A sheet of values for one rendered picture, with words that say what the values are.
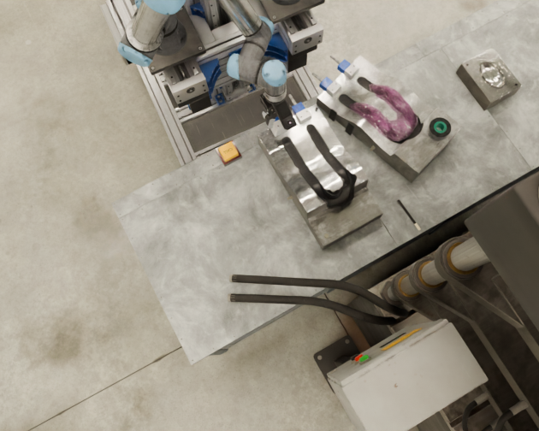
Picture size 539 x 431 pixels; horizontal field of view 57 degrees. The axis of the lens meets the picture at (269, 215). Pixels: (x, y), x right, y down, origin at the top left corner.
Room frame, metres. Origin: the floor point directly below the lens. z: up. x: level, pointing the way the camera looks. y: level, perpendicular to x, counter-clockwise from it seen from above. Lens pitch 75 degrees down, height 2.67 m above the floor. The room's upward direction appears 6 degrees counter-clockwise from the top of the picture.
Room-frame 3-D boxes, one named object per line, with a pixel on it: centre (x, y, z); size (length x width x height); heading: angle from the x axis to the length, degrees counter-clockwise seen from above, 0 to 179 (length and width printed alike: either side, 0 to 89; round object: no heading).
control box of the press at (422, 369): (-0.10, -0.29, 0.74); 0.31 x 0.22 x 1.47; 113
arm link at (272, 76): (0.84, -0.06, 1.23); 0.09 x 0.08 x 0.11; 64
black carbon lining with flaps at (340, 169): (0.65, -0.21, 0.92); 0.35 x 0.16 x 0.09; 23
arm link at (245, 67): (0.90, 0.02, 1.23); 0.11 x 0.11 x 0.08; 64
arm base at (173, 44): (1.17, 0.31, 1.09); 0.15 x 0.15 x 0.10
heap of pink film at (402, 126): (0.85, -0.49, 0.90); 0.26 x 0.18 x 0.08; 40
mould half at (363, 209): (0.63, -0.21, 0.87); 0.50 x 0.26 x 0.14; 23
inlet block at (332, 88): (1.02, -0.28, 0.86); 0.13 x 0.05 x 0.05; 40
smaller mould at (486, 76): (0.96, -0.94, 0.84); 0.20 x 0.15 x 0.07; 23
